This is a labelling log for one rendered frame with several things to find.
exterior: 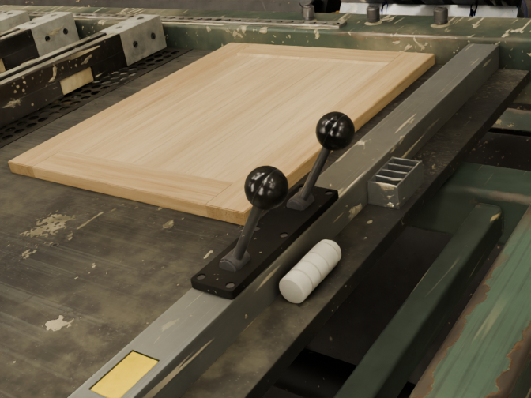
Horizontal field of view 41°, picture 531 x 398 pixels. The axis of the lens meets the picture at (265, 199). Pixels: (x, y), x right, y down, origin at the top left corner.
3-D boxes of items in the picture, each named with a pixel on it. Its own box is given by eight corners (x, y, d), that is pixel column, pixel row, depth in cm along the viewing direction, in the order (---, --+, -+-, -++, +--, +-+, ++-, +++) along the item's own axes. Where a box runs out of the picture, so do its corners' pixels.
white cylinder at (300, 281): (305, 308, 68) (345, 264, 74) (302, 283, 67) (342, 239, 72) (280, 300, 70) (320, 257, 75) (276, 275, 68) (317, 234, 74)
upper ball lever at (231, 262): (258, 271, 69) (303, 174, 60) (235, 292, 67) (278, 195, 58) (228, 247, 70) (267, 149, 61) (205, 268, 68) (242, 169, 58)
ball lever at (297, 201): (320, 212, 78) (367, 119, 68) (302, 229, 75) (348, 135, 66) (292, 192, 79) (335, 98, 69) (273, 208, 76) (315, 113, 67)
